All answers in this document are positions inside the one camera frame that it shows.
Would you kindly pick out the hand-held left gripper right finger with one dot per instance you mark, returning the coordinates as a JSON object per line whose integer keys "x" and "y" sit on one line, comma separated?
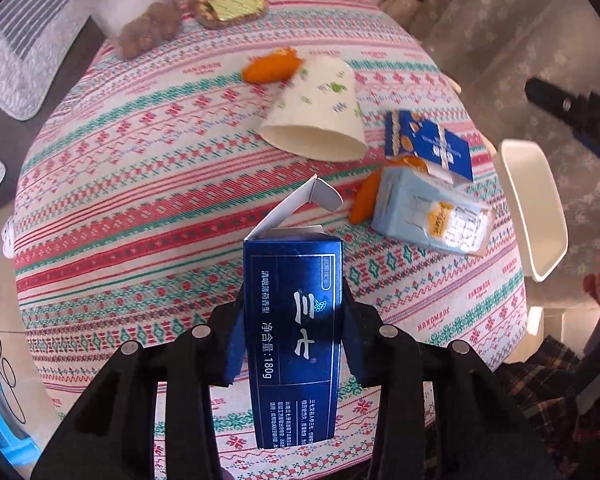
{"x": 354, "y": 342}

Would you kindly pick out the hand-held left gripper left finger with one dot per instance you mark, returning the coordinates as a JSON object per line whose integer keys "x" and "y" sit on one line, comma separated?
{"x": 235, "y": 345}

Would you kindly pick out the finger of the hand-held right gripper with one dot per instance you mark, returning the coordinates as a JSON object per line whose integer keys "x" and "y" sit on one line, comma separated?
{"x": 550, "y": 95}
{"x": 597, "y": 125}

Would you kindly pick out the blue toothpaste box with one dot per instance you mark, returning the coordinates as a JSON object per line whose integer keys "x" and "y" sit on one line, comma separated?
{"x": 292, "y": 310}

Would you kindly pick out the white plastic bin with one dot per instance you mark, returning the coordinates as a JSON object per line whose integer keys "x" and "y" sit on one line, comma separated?
{"x": 530, "y": 200}

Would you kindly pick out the dark blue small box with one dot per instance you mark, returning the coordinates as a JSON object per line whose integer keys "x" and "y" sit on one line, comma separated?
{"x": 435, "y": 145}

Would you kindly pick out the orange peel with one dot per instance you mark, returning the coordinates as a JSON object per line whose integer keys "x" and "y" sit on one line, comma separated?
{"x": 365, "y": 200}

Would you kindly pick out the light blue carton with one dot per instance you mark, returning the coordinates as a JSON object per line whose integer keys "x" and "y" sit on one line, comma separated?
{"x": 420, "y": 210}

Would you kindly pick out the patterned striped tablecloth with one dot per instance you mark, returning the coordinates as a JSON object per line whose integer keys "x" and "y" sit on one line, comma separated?
{"x": 130, "y": 185}

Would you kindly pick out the person's plaid pants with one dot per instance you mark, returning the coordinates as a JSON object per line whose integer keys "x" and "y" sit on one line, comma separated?
{"x": 545, "y": 385}

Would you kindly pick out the white printed paper cup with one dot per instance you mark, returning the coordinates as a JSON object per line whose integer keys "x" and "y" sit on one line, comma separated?
{"x": 315, "y": 105}

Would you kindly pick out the blue plastic stool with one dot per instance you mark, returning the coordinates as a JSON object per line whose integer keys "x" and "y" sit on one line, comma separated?
{"x": 0, "y": 410}

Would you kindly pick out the orange snack packet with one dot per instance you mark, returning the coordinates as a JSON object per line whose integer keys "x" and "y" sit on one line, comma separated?
{"x": 272, "y": 69}

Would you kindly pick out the plastic jar with brown nuts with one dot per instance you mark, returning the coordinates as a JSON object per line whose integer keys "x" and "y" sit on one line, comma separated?
{"x": 145, "y": 30}

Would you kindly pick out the striped quilted sofa cover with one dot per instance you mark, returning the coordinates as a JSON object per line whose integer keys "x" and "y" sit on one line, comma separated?
{"x": 30, "y": 45}

